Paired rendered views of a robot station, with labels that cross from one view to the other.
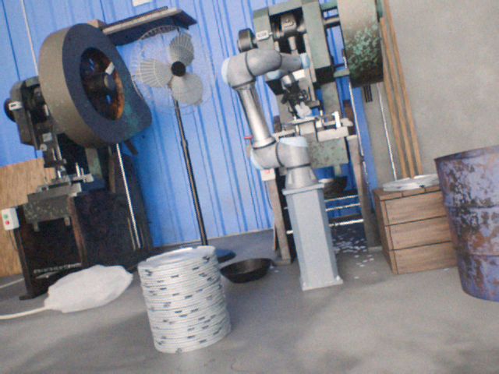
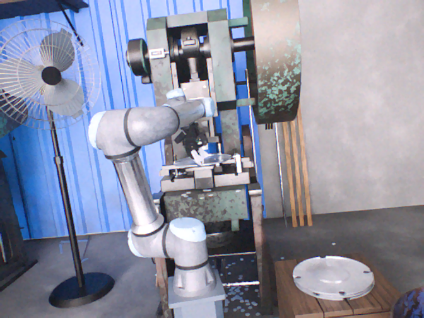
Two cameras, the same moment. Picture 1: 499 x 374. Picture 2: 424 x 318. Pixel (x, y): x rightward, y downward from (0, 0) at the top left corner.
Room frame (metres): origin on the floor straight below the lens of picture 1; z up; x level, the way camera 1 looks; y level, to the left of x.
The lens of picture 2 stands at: (0.91, -0.15, 1.07)
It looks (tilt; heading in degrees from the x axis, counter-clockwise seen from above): 9 degrees down; 350
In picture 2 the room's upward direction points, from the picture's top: 7 degrees counter-clockwise
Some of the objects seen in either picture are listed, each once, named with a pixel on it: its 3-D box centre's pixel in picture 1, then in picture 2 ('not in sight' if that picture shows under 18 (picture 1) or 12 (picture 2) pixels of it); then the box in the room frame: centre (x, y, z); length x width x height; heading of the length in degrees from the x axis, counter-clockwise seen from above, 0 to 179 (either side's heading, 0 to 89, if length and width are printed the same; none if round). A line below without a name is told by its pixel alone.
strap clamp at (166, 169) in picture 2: (282, 132); (173, 164); (2.82, -0.28, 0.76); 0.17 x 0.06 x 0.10; 76
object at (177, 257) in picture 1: (176, 256); not in sight; (1.68, 0.31, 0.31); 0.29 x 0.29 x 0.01
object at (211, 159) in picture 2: (306, 120); (202, 159); (2.66, -0.41, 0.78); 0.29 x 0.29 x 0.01
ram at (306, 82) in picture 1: (299, 79); (198, 108); (2.74, -0.43, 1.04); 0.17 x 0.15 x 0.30; 166
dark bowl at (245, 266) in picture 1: (246, 271); not in sight; (2.41, 0.10, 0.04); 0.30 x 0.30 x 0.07
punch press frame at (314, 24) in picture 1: (309, 115); (205, 144); (2.92, -0.48, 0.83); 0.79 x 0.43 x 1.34; 166
